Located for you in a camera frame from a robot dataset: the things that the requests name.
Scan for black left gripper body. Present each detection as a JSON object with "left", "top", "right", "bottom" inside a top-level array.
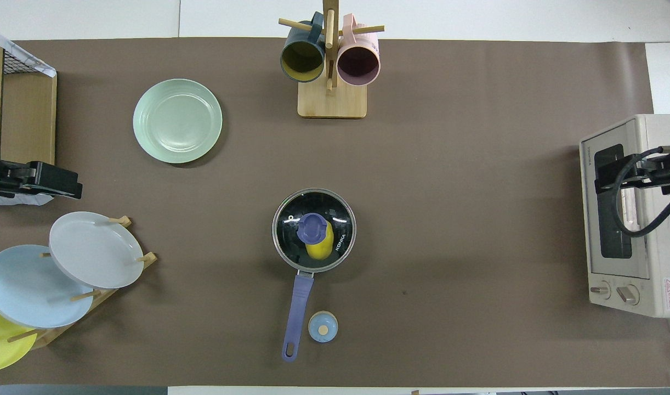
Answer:
[{"left": 0, "top": 165, "right": 31, "bottom": 198}]

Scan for glass lid blue knob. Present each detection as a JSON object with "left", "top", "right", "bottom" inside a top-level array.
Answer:
[{"left": 272, "top": 188, "right": 357, "bottom": 273}]

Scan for yellow potato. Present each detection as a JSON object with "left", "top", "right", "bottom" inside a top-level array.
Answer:
[{"left": 304, "top": 221, "right": 334, "bottom": 261}]

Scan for grey plate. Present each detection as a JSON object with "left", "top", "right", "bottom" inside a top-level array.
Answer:
[{"left": 49, "top": 212, "right": 145, "bottom": 290}]

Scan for light blue plate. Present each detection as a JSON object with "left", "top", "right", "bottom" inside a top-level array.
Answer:
[{"left": 0, "top": 245, "right": 94, "bottom": 329}]

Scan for pale green plate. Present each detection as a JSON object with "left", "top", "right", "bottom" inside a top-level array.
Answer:
[{"left": 133, "top": 78, "right": 223, "bottom": 164}]

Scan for wooden plate rack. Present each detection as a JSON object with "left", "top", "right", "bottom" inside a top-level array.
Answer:
[{"left": 6, "top": 216, "right": 158, "bottom": 352}]

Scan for white crumpled paper sheet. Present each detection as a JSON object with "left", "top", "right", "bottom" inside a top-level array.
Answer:
[
  {"left": 0, "top": 26, "right": 56, "bottom": 77},
  {"left": 0, "top": 192, "right": 54, "bottom": 207}
]

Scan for beige toaster oven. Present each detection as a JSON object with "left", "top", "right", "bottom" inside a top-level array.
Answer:
[{"left": 580, "top": 114, "right": 670, "bottom": 319}]

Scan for brown table mat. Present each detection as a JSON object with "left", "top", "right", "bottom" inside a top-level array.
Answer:
[{"left": 0, "top": 37, "right": 670, "bottom": 387}]

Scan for dark teal mug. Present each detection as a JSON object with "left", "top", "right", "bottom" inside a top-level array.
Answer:
[{"left": 280, "top": 12, "right": 327, "bottom": 83}]

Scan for wooden mug tree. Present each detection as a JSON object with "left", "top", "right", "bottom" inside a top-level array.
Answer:
[{"left": 278, "top": 0, "right": 385, "bottom": 119}]

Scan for pink ribbed mug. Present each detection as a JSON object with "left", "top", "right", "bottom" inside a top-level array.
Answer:
[{"left": 337, "top": 14, "right": 381, "bottom": 87}]

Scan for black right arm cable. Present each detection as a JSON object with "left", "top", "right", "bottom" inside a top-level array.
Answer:
[{"left": 612, "top": 145, "right": 670, "bottom": 238}]

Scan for wooden shelf with wire sides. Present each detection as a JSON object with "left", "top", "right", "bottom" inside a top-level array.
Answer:
[{"left": 0, "top": 41, "right": 58, "bottom": 195}]

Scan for black pot purple handle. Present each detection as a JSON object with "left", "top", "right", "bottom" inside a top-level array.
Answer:
[{"left": 271, "top": 188, "right": 357, "bottom": 363}]

